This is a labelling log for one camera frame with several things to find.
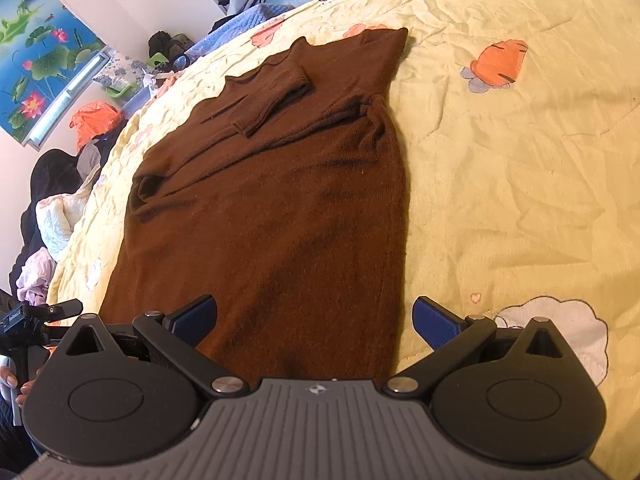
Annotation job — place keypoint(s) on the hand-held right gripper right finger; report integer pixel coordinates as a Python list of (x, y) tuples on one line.
[(432, 317)]

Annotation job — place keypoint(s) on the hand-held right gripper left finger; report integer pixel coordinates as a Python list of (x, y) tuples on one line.
[(195, 317)]

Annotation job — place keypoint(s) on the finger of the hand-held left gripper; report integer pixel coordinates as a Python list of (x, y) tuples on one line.
[(65, 308)]

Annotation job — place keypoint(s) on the brown knit sweater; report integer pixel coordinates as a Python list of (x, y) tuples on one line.
[(275, 210)]

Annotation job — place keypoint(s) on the heap of dark clothes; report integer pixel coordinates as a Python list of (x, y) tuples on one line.
[(55, 170)]

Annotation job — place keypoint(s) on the person's left hand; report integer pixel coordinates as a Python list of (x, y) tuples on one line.
[(7, 375)]

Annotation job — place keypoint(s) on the pink cloth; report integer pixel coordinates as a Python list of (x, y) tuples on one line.
[(35, 270)]

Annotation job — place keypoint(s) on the grey cloth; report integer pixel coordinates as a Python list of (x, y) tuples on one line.
[(89, 157)]

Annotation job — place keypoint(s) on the yellow printed bedsheet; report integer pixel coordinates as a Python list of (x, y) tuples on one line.
[(500, 160)]

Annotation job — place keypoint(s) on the orange cloth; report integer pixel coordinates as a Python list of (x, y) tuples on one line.
[(95, 120)]

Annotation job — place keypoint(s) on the green plastic basket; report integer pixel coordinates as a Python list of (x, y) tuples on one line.
[(120, 94)]

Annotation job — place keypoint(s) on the white crumpled bag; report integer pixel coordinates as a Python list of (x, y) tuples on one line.
[(150, 79)]

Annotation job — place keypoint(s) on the grey floral pillow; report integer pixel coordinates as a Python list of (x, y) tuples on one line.
[(120, 70)]

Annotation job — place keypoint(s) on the green plastic stool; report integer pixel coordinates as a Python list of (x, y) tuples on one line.
[(160, 57)]

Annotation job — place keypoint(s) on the black bag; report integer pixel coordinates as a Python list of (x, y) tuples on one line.
[(160, 42)]

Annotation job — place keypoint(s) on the blue quilted blanket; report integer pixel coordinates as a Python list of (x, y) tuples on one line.
[(240, 17)]

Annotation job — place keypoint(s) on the lotus wall poster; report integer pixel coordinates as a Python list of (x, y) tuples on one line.
[(40, 60)]

